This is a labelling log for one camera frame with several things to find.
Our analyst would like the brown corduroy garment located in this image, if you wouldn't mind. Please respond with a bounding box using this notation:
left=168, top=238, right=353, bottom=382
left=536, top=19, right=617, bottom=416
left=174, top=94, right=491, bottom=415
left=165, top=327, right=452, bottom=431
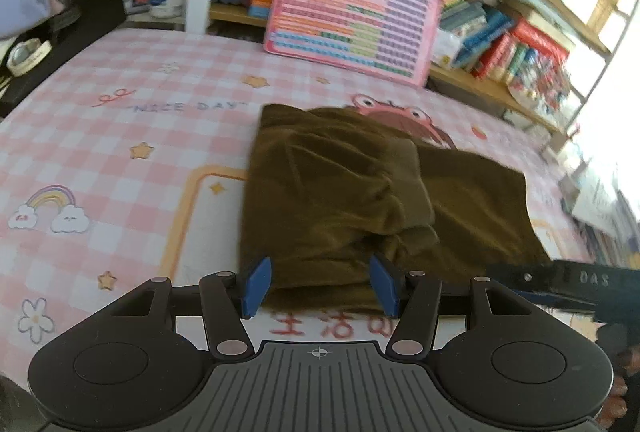
left=240, top=104, right=549, bottom=312

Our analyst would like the person's right hand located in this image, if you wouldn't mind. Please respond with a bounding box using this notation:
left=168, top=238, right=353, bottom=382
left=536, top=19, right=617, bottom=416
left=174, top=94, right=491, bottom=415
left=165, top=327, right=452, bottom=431
left=597, top=345, right=639, bottom=430

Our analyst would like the pink checkered tablecloth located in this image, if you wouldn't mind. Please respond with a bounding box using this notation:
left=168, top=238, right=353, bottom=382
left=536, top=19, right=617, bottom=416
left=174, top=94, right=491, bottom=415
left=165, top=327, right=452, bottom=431
left=1, top=29, right=588, bottom=386

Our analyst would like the red book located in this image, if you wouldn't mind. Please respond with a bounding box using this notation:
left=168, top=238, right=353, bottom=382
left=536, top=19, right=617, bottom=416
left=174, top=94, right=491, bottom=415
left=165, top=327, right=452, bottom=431
left=471, top=18, right=575, bottom=86

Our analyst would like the pink learning tablet toy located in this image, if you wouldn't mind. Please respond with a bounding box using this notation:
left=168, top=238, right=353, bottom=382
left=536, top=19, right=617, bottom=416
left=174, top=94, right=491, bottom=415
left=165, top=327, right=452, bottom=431
left=264, top=0, right=442, bottom=89

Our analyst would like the white wristwatch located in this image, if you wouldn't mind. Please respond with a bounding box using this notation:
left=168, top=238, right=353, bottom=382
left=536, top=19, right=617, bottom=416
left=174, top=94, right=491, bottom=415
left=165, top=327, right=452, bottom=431
left=6, top=38, right=52, bottom=77

